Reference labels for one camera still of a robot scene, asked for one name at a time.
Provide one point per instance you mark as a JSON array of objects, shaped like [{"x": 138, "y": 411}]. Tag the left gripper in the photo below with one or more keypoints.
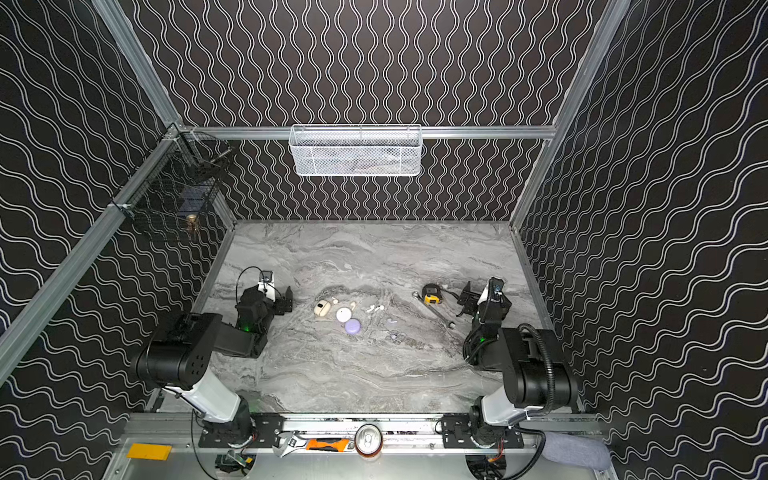
[{"x": 278, "y": 302}]

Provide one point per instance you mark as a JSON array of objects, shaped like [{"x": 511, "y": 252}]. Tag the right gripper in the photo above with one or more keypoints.
[{"x": 475, "y": 301}]

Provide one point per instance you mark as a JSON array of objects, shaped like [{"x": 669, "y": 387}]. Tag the beige earbud charging case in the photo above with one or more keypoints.
[{"x": 322, "y": 308}]

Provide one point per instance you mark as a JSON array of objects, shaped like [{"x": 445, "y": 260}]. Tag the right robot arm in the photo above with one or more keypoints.
[{"x": 536, "y": 379}]

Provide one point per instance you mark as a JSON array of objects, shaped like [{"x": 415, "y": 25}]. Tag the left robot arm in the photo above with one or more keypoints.
[{"x": 177, "y": 359}]

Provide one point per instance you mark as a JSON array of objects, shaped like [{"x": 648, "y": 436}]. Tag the white round earbud case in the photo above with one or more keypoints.
[{"x": 344, "y": 314}]

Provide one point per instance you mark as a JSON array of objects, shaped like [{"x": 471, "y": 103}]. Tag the purple round earbud case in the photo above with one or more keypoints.
[{"x": 353, "y": 326}]

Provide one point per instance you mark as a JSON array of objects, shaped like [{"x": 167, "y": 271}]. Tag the metal rod tool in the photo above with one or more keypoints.
[{"x": 449, "y": 324}]

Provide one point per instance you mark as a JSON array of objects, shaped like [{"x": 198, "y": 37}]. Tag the yellow black tape measure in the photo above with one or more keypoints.
[{"x": 432, "y": 294}]

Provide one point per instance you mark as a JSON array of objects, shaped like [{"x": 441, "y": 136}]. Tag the brass object in basket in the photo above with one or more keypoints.
[{"x": 192, "y": 223}]

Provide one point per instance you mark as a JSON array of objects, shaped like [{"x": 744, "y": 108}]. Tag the adjustable wrench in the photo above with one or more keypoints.
[{"x": 288, "y": 442}]

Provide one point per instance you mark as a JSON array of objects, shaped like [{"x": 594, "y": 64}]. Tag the orange utility knife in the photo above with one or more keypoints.
[{"x": 329, "y": 445}]

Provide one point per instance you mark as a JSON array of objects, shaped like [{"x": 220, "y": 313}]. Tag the soda can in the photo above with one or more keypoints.
[{"x": 368, "y": 441}]

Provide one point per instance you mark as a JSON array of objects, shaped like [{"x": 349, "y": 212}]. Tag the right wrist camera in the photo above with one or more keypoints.
[{"x": 495, "y": 290}]

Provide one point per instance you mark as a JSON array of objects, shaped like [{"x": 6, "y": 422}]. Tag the black wire basket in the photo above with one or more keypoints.
[{"x": 186, "y": 180}]

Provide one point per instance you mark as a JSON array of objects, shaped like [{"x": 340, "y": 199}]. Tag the white wire mesh basket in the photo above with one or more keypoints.
[{"x": 356, "y": 150}]

